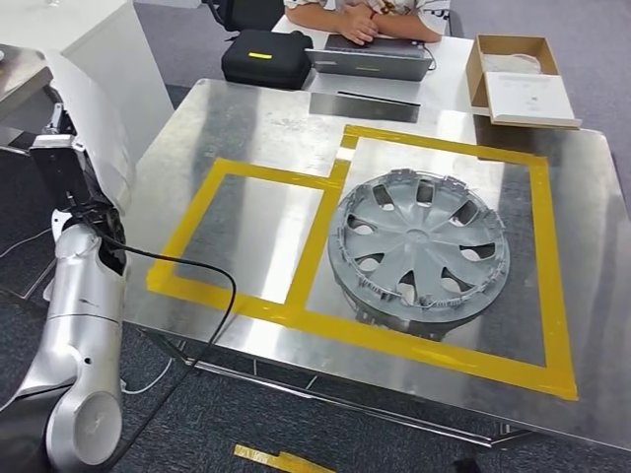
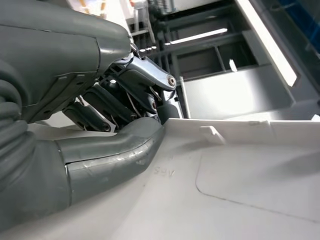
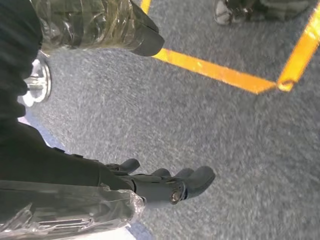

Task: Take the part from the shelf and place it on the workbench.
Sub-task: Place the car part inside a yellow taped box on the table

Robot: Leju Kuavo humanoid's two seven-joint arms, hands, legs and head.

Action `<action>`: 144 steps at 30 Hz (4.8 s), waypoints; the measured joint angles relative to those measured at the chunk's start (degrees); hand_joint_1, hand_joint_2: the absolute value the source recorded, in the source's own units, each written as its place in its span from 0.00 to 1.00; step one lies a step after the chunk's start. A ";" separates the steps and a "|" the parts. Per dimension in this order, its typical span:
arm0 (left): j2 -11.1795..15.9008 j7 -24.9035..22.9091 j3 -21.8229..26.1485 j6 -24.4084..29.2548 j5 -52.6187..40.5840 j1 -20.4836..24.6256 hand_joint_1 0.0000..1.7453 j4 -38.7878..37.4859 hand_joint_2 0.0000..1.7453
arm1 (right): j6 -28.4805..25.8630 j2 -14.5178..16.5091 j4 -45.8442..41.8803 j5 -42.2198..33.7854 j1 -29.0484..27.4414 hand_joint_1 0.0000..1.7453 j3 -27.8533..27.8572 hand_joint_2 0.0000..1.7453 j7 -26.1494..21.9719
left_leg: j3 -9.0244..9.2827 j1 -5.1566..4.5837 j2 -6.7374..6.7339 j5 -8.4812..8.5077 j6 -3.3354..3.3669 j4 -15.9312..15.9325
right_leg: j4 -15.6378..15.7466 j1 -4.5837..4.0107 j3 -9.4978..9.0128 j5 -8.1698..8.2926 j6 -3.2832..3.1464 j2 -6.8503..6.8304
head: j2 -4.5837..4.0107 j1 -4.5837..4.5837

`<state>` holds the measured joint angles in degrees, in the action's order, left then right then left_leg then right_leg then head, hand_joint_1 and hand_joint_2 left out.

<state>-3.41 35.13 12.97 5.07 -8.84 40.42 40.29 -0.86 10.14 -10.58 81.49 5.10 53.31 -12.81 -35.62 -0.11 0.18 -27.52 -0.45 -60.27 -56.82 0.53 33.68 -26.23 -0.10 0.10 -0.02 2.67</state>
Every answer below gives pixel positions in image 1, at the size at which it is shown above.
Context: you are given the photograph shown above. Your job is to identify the stainless steel workbench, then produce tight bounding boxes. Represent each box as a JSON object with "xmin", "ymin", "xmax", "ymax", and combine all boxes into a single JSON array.
[{"xmin": 121, "ymin": 78, "xmax": 631, "ymax": 453}]

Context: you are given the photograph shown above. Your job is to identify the white cabinet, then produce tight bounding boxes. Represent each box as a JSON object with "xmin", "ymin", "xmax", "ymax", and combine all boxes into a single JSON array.
[{"xmin": 0, "ymin": 0, "xmax": 174, "ymax": 165}]

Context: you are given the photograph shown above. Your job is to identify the black zip case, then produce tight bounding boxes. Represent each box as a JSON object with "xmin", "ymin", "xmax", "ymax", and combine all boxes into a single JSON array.
[{"xmin": 220, "ymin": 29, "xmax": 315, "ymax": 92}]

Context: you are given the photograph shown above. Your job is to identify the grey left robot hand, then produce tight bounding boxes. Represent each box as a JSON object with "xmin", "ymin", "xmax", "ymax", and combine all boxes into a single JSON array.
[{"xmin": 43, "ymin": 85, "xmax": 79, "ymax": 138}]

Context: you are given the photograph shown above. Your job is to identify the brown cardboard box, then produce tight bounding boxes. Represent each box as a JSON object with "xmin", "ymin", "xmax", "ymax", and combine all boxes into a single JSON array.
[{"xmin": 465, "ymin": 34, "xmax": 560, "ymax": 117}]

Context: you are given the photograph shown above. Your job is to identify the white flat box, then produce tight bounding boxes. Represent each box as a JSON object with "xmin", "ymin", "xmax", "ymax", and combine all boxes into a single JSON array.
[{"xmin": 485, "ymin": 70, "xmax": 583, "ymax": 130}]

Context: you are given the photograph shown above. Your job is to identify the white plastic cover part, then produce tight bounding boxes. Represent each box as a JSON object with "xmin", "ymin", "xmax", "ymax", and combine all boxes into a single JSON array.
[{"xmin": 42, "ymin": 50, "xmax": 137, "ymax": 214}]

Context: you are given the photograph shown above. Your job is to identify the black office chair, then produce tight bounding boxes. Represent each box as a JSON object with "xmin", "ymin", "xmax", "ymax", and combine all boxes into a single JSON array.
[{"xmin": 202, "ymin": 0, "xmax": 288, "ymax": 34}]

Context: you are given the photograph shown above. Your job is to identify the grey laptop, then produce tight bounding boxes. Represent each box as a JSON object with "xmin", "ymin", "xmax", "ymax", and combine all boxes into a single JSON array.
[{"xmin": 305, "ymin": 34, "xmax": 436, "ymax": 83}]

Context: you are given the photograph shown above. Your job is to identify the yellow workbench marking tape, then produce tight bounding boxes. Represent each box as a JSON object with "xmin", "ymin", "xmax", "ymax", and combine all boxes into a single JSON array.
[{"xmin": 146, "ymin": 123, "xmax": 579, "ymax": 402}]

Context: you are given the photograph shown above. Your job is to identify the yellow floor tape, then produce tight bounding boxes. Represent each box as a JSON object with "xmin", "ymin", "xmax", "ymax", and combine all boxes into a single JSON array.
[{"xmin": 233, "ymin": 443, "xmax": 337, "ymax": 473}]

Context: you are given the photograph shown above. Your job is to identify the grey wheel hubcap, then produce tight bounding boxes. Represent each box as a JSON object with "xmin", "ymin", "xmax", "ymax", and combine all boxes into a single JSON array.
[{"xmin": 328, "ymin": 168, "xmax": 512, "ymax": 341}]

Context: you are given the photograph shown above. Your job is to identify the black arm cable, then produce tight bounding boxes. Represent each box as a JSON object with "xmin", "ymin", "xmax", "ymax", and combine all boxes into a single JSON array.
[{"xmin": 74, "ymin": 208, "xmax": 237, "ymax": 473}]

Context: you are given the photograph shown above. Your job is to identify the person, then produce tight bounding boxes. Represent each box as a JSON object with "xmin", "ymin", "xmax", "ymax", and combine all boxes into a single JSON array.
[{"xmin": 283, "ymin": 0, "xmax": 451, "ymax": 47}]

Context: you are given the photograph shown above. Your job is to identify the stainless steel table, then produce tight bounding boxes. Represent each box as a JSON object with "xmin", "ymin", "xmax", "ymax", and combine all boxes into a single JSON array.
[{"xmin": 0, "ymin": 43, "xmax": 57, "ymax": 302}]

